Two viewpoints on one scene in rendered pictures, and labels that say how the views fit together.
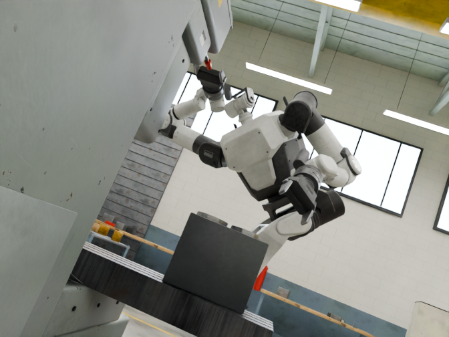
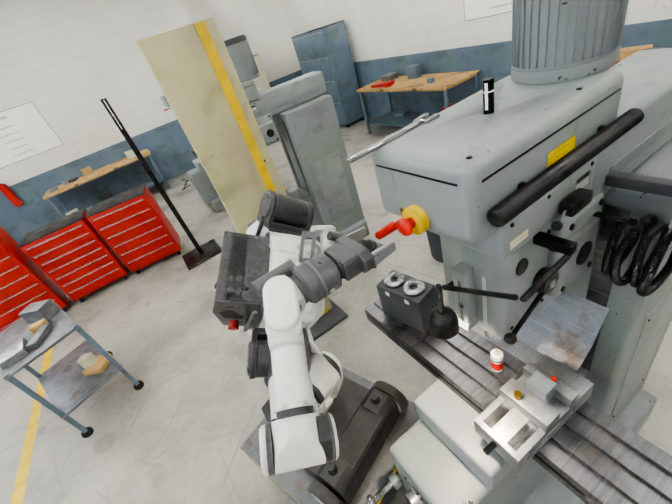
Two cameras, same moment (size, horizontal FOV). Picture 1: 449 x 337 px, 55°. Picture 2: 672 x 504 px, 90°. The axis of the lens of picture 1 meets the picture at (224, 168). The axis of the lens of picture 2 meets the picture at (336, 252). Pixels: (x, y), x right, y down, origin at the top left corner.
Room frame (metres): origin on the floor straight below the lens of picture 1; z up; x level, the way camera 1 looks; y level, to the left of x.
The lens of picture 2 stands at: (1.93, 0.67, 2.13)
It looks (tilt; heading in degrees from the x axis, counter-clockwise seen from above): 34 degrees down; 236
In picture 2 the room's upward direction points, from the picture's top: 19 degrees counter-clockwise
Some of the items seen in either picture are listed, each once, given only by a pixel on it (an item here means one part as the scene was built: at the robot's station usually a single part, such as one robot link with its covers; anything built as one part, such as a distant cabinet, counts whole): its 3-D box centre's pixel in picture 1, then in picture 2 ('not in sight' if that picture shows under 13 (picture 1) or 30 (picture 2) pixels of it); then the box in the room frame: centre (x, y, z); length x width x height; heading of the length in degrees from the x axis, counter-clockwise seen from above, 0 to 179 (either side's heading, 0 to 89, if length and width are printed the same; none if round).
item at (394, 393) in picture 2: not in sight; (389, 397); (1.38, -0.15, 0.50); 0.20 x 0.05 x 0.20; 98
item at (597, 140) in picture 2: not in sight; (570, 161); (1.25, 0.49, 1.79); 0.45 x 0.04 x 0.04; 169
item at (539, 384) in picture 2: not in sight; (540, 387); (1.28, 0.50, 1.08); 0.06 x 0.05 x 0.06; 77
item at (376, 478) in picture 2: not in sight; (339, 445); (1.67, -0.35, 0.20); 0.78 x 0.68 x 0.40; 98
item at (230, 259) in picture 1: (216, 259); (407, 299); (1.17, -0.07, 1.07); 0.22 x 0.12 x 0.20; 90
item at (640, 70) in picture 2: not in sight; (603, 127); (0.76, 0.44, 1.66); 0.80 x 0.23 x 0.20; 169
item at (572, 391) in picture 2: not in sight; (533, 404); (1.31, 0.49, 1.02); 0.35 x 0.15 x 0.11; 167
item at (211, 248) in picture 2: not in sight; (159, 187); (1.08, -3.85, 1.05); 0.50 x 0.50 x 2.11; 79
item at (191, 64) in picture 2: not in sight; (263, 214); (1.04, -1.40, 1.15); 0.52 x 0.40 x 2.30; 169
